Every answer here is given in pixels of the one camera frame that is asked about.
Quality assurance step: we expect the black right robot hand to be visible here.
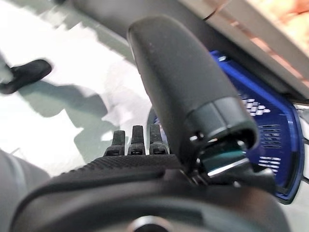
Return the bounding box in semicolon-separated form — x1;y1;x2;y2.
11;14;290;232

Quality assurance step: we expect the blue plastic basket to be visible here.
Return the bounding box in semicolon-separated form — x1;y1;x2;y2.
146;50;306;203

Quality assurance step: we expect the black robot foot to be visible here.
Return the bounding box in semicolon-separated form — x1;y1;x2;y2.
0;58;53;95

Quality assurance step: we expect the grey robot leg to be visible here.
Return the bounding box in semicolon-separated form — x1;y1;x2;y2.
0;149;51;232

